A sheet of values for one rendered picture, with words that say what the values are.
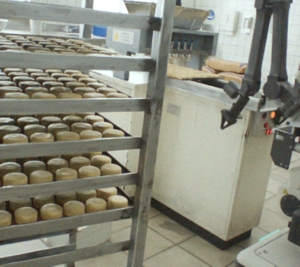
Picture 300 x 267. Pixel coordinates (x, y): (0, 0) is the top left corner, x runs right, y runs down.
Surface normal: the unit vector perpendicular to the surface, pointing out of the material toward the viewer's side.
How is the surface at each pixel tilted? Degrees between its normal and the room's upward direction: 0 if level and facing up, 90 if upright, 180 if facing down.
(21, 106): 90
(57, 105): 90
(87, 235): 90
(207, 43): 90
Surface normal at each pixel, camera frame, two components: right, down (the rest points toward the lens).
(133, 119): 0.66, 0.26
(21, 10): 0.49, 0.28
